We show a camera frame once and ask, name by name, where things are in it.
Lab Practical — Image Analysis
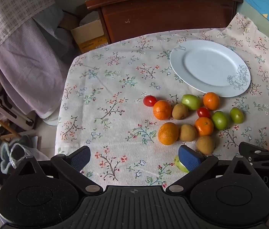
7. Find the brown wooden cabinet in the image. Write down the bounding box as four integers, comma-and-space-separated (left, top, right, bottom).
85, 0, 244, 44

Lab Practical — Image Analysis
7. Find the checked cloth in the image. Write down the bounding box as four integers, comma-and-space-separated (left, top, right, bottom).
0, 0, 56, 55

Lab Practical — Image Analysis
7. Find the cardboard box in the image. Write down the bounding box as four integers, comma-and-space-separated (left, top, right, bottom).
71, 19, 109, 54

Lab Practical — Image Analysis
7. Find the brown kiwi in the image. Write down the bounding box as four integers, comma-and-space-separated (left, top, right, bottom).
196, 135, 216, 154
172, 103, 189, 120
179, 124, 197, 142

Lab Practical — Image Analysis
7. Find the white case with black handles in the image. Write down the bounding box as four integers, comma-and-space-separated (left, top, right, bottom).
0, 81, 37, 130

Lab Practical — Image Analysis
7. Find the white plate with flower print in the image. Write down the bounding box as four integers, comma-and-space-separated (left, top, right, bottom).
169, 40, 251, 98

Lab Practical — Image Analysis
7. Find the green jujube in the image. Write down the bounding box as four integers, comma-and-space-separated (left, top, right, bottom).
181, 94, 202, 111
174, 156, 190, 173
230, 107, 244, 124
212, 111, 229, 131

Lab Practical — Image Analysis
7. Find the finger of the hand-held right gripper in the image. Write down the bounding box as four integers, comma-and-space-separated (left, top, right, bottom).
239, 142, 269, 160
248, 157, 269, 170

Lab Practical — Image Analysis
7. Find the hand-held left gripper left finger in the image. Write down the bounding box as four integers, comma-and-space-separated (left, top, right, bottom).
7, 145, 104, 195

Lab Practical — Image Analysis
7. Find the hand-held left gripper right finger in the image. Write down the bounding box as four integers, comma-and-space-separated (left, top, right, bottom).
165, 144, 261, 194

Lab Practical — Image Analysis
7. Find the floral tablecloth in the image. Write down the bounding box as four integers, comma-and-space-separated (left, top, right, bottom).
55, 12, 269, 229

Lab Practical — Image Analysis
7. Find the lavender waffle cloth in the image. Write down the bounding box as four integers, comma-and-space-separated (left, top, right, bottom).
0, 5, 78, 118

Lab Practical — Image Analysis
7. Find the red cherry tomato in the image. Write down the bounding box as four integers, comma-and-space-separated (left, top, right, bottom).
197, 107, 212, 119
143, 95, 157, 107

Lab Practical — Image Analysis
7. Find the white round base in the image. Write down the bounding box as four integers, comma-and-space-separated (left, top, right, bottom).
40, 111, 60, 126

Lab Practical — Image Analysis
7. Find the clear plastic bag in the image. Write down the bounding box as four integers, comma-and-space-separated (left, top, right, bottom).
9, 143, 49, 170

